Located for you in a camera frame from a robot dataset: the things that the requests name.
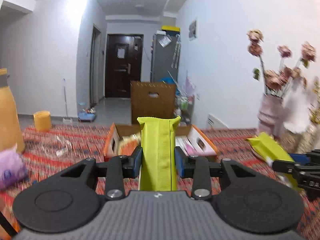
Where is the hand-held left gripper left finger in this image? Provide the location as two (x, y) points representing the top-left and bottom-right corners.
(50, 146), (143, 201)

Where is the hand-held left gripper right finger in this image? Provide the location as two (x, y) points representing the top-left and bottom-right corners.
(175, 146), (271, 201)

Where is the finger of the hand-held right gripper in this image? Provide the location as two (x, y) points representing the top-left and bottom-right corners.
(287, 149), (320, 165)
(272, 160), (320, 181)

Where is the pink snack packet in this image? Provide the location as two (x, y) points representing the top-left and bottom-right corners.
(176, 135), (200, 155)

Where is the green snack packet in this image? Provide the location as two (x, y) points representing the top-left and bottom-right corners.
(246, 132), (300, 189)
(136, 116), (182, 192)

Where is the orange cardboard box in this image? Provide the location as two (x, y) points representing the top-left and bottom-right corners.
(104, 81), (217, 162)

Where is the white yellow snack bag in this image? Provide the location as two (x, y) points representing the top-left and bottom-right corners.
(119, 133), (142, 155)

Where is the white object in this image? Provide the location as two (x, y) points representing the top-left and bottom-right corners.
(282, 81), (313, 133)

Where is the pink vase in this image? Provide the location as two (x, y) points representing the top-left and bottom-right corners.
(257, 92), (285, 137)

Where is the metal cart with bottles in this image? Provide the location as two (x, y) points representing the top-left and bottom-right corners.
(174, 94), (195, 124)

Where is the red patterned tablecloth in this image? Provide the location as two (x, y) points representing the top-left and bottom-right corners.
(0, 124), (320, 240)

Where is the blue pet bowl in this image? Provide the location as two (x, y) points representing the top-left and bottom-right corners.
(77, 101), (97, 122)

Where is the yellow flower sprig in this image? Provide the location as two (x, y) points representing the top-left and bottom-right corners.
(309, 76), (320, 125)

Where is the purple plastic decoration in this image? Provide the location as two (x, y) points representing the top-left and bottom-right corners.
(184, 71), (197, 97)

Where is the dark brown door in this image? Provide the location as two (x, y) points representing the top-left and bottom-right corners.
(105, 34), (144, 98)

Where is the white mop stick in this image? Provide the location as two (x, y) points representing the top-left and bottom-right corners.
(62, 78), (73, 123)

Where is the grey fridge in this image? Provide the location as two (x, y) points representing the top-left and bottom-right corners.
(150, 33), (180, 82)

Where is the yellow round tub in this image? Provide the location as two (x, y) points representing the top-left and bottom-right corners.
(33, 110), (52, 132)

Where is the white umbrella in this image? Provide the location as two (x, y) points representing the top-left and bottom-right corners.
(171, 34), (181, 68)

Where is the bunch of dried roses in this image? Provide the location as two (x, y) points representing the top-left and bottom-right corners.
(246, 29), (317, 98)

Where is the clear plastic bag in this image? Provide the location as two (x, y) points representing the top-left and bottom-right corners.
(159, 35), (172, 47)

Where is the purple tissue pack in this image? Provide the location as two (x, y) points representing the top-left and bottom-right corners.
(0, 148), (29, 190)

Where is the yellow thermos jug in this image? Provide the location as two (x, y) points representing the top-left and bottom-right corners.
(0, 68), (25, 153)

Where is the yellow box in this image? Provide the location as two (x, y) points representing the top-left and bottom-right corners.
(161, 25), (181, 34)

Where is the wall picture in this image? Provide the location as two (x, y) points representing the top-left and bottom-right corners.
(188, 19), (198, 42)

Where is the black cable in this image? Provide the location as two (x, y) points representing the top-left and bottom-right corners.
(0, 211), (17, 238)

